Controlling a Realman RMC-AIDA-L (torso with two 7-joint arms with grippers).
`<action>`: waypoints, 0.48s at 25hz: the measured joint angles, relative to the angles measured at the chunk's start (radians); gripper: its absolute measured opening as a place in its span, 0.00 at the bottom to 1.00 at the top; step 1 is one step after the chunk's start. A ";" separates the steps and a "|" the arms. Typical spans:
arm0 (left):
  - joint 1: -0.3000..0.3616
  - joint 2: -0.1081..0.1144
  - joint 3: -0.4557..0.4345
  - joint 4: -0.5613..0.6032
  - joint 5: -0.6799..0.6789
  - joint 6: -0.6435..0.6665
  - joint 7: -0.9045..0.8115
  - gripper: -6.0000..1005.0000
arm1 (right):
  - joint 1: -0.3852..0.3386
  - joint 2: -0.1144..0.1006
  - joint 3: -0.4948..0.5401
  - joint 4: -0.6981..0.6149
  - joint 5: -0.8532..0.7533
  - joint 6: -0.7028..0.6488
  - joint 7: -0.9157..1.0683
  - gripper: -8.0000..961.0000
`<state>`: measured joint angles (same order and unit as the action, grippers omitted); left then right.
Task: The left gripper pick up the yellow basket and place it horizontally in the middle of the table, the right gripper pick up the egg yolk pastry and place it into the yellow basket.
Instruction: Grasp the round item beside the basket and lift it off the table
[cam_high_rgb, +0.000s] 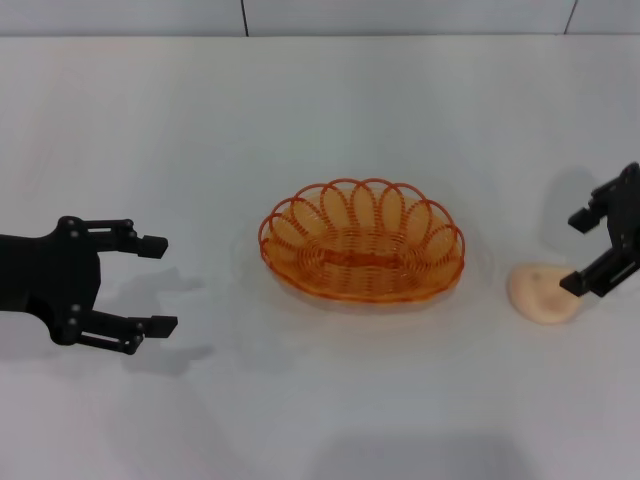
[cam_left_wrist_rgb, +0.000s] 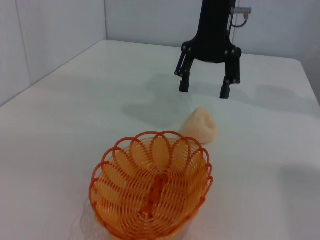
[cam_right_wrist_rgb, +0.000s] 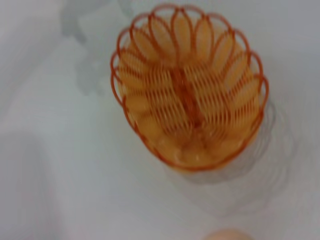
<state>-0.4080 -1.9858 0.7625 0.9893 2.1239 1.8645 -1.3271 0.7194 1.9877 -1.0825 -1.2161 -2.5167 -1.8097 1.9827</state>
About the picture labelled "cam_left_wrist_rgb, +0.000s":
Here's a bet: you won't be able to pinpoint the pale peach bread bun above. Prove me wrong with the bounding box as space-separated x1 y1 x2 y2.
178 106 219 146

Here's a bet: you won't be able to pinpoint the orange plastic wire basket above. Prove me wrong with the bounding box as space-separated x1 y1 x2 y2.
89 130 214 240

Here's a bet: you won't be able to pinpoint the black cable with silver plug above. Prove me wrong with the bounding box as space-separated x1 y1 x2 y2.
229 6 253 28

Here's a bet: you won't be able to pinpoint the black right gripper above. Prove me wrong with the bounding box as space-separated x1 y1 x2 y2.
174 0 243 100

